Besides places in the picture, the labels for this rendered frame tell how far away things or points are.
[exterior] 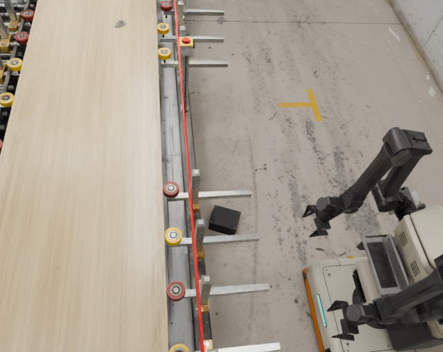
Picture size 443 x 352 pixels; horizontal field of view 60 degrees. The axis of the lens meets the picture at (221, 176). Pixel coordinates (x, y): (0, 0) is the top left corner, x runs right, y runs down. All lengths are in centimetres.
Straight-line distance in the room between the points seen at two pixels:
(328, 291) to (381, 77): 249
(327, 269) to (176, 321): 105
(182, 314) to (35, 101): 138
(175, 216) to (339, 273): 110
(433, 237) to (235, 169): 185
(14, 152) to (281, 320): 185
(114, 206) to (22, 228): 40
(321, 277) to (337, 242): 53
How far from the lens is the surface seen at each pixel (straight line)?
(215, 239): 185
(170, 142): 240
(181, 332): 193
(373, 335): 253
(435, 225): 156
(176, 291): 168
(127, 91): 231
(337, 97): 387
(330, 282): 251
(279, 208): 295
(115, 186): 192
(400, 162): 136
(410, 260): 173
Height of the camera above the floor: 252
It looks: 57 degrees down
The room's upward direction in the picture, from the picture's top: 10 degrees clockwise
